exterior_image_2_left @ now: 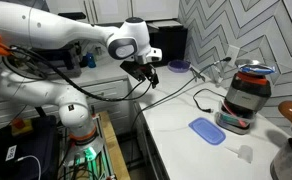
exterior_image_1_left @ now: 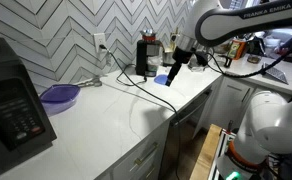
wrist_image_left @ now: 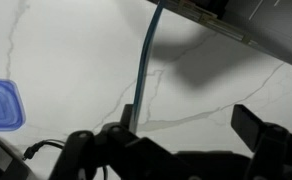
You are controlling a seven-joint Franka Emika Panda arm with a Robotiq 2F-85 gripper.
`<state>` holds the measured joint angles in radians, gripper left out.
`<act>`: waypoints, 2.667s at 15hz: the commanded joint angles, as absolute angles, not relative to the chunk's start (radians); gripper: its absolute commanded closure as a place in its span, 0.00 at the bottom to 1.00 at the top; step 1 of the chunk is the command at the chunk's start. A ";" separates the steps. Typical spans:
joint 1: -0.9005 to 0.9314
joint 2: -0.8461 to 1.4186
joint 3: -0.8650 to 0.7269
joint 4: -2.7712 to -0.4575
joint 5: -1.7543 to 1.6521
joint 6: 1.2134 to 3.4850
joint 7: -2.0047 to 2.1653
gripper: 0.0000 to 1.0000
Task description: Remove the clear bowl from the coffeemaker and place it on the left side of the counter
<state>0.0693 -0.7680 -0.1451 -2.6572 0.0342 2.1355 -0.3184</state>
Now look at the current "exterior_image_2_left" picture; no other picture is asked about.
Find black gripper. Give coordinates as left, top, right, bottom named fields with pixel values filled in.
left=120, top=61, right=159, bottom=88

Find clear plastic bowl with items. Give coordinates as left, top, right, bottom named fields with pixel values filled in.
left=215, top=100, right=256, bottom=131

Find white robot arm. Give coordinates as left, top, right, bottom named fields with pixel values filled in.
left=0, top=1, right=162, bottom=151

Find purple round bowl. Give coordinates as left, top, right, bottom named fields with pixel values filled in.
left=168, top=60, right=190, bottom=73

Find black silver coffeemaker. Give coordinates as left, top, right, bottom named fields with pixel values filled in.
left=214, top=59, right=273, bottom=136

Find blue packet on coffeemaker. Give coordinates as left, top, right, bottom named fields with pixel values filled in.
left=239, top=65, right=275, bottom=75

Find black box appliance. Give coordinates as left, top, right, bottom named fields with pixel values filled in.
left=147, top=23, right=188, bottom=67

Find blue bottle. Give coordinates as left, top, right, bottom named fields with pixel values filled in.
left=86, top=52, right=96, bottom=68

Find blue plastic lid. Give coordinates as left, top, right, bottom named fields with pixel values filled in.
left=188, top=117, right=226, bottom=145

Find white upper cabinet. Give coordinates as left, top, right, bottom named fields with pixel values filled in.
left=46, top=0, right=179, bottom=24

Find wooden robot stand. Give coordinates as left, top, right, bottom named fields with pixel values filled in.
left=57, top=112, right=130, bottom=180

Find clear plastic measuring scoop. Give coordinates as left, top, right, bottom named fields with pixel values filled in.
left=228, top=145, right=253, bottom=163

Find black bag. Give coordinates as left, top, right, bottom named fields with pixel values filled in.
left=0, top=116, right=59, bottom=180

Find yellow emergency stop button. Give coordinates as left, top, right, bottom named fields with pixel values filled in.
left=11, top=118, right=33, bottom=136

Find white lower cabinet drawers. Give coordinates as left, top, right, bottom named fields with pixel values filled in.
left=0, top=79, right=132, bottom=135

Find grey pot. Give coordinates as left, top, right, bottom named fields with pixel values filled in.
left=270, top=138, right=292, bottom=180

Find black power cable on counter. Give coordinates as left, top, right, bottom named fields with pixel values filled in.
left=129, top=56, right=233, bottom=134

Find white wall outlet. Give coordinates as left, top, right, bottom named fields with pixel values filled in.
left=226, top=45, right=240, bottom=67

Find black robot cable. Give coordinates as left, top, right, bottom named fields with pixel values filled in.
left=1, top=45, right=153, bottom=102

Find white usb cable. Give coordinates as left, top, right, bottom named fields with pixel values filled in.
left=16, top=154, right=42, bottom=180

